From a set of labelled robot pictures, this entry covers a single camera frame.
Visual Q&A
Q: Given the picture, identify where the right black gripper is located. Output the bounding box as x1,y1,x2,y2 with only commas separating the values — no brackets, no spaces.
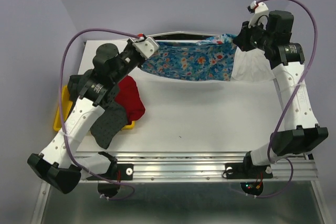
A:
235,18,274,51

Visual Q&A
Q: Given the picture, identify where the white pleated skirt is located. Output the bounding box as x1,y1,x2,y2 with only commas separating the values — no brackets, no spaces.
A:
232,48,275,83

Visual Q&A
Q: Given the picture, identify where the blue floral skirt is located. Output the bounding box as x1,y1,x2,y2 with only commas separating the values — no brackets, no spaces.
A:
141,34,237,81

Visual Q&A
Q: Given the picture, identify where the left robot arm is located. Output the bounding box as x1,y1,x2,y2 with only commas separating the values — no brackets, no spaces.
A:
27,37,159,194

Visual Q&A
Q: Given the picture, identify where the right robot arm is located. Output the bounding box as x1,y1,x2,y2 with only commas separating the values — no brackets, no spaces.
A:
234,10,329,177

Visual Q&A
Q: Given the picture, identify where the red skirt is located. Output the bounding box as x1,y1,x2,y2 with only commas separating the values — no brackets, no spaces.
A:
115,76,145,125

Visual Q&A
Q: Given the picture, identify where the dark grey dotted skirt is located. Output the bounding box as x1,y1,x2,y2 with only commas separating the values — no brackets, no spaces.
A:
67,69,128,150

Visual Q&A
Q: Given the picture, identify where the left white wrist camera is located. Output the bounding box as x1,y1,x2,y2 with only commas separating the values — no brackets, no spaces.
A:
132,34,160,60

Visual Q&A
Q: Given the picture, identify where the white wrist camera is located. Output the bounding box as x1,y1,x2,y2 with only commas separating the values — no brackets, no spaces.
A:
132,34,160,60
248,1,269,28

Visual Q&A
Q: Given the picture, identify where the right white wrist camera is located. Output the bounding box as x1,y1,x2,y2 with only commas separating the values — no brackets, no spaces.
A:
248,1,269,28

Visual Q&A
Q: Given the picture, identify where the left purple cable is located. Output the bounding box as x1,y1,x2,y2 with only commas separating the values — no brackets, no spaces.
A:
58,28,144,200

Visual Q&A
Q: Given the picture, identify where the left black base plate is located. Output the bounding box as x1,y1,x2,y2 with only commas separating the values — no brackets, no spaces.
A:
99,163,134,181

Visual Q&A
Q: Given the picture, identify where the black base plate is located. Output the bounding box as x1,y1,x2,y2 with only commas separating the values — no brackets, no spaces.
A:
99,163,134,181
222,163,273,180

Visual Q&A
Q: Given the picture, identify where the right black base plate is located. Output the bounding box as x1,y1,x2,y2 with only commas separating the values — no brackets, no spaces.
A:
222,163,273,180

